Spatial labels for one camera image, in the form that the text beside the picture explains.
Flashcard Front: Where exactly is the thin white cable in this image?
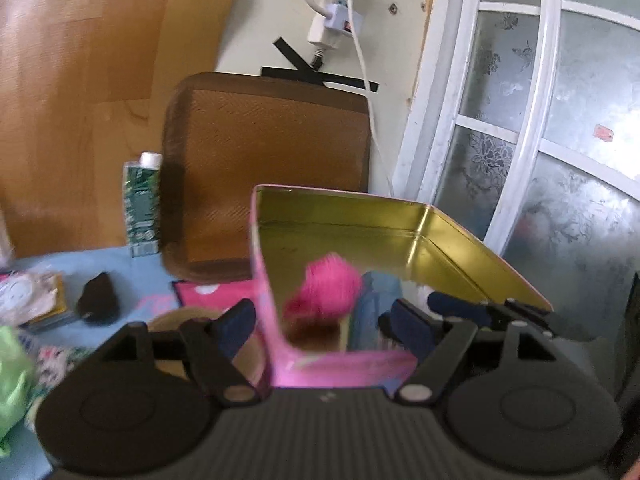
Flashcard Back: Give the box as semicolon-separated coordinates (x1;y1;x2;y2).
344;0;397;197

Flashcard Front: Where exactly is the printed blue tablecloth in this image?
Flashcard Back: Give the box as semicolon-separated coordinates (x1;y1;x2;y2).
0;247;263;463

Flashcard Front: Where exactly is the wooden panel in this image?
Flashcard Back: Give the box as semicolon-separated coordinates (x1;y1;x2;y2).
0;0;242;261

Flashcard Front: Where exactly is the white power adapter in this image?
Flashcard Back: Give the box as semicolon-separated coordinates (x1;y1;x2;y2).
306;2;365;52

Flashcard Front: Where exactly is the blue denim cloth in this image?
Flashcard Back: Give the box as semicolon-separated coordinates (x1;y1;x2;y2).
347;271;407;353

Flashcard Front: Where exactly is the small printed tissue packet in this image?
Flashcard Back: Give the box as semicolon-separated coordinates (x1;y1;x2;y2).
0;268;57;327

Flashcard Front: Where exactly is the green carton with white cap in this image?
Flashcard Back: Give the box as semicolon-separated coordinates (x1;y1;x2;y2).
122;152;164;259

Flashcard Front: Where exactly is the floral cloth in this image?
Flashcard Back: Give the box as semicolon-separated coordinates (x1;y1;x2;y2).
29;344;100;413

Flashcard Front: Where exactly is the pink fluffy pom-pom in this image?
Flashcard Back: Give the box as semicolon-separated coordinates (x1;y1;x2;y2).
283;254;364;322

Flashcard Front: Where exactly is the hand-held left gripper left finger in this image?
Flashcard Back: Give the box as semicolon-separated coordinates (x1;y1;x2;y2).
97;299;263;408

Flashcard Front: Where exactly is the small black pouch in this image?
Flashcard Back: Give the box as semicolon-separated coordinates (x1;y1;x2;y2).
75;272;122;327

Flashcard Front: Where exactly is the round tin can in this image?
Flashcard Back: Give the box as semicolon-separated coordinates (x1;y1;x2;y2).
149;307;267;392

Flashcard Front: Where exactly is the yellow card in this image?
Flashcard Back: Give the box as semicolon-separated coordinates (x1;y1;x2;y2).
24;274;78;335

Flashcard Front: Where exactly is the green cloth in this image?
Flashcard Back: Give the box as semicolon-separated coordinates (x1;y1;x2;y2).
0;325;37;457

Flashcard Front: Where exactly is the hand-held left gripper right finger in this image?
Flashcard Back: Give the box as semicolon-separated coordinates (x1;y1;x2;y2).
380;299;558;407

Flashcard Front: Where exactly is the white framed frosted glass door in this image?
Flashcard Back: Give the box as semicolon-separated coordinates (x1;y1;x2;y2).
392;0;640;411

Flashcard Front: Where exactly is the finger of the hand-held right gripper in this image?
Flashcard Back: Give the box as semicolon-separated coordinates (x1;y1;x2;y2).
428;291;555;335

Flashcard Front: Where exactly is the black tape strip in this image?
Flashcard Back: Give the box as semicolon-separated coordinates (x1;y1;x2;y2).
272;36;327;79
260;65;381;95

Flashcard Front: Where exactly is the pink tin box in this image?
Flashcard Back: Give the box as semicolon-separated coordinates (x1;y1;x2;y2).
249;184;554;392

